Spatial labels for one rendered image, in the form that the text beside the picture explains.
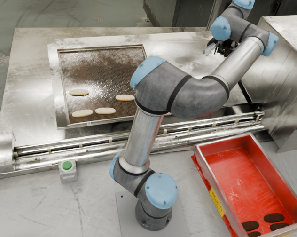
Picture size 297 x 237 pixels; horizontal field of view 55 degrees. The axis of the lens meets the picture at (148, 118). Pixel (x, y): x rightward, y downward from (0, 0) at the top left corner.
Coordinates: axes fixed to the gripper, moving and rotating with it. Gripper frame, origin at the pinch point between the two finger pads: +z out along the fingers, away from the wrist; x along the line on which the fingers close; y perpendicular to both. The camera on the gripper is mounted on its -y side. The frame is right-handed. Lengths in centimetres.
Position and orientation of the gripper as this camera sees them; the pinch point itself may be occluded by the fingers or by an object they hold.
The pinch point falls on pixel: (218, 56)
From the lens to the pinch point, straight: 139.0
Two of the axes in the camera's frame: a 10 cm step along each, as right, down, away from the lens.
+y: -2.5, 8.6, -4.5
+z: -0.6, 4.5, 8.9
